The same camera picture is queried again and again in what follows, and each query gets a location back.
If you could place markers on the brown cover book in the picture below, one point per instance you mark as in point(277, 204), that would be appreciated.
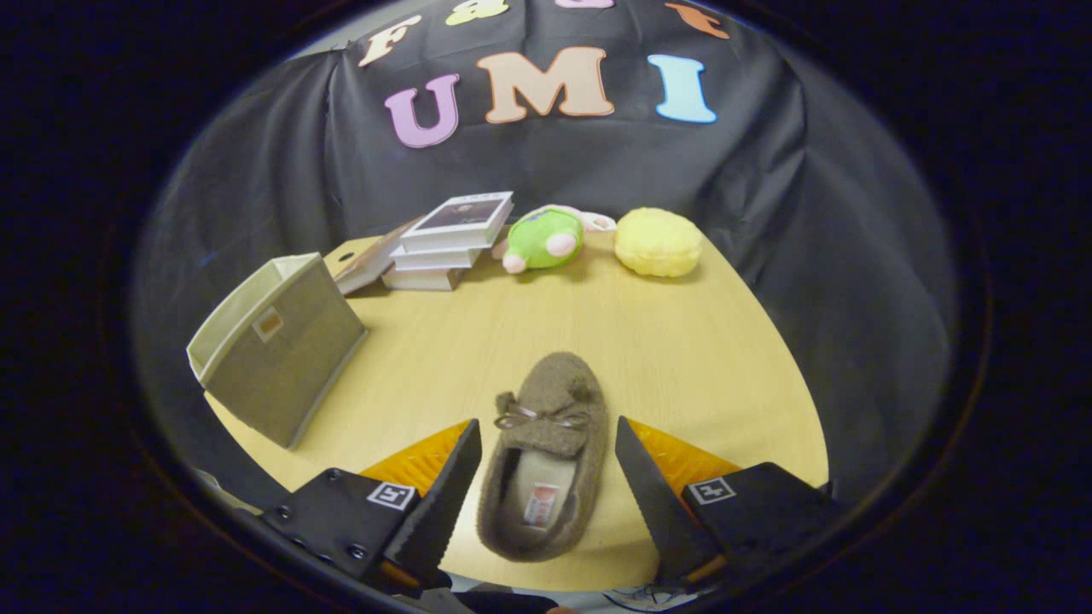
point(367, 264)

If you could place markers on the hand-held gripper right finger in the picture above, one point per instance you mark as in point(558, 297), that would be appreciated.
point(661, 512)

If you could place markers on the thin pale book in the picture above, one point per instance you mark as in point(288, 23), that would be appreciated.
point(422, 278)

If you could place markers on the brown fuzzy slipper shoe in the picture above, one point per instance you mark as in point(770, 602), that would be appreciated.
point(567, 388)

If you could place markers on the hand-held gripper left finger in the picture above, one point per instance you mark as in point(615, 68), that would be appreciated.
point(439, 520)

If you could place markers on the yellow plush toy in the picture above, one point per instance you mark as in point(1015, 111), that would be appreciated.
point(659, 243)

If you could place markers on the beige fabric storage box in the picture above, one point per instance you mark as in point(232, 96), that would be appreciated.
point(290, 367)

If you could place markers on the white portrait cover book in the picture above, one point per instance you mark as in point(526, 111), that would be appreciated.
point(461, 217)

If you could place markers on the green plush toy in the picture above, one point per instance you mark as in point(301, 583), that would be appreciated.
point(546, 239)

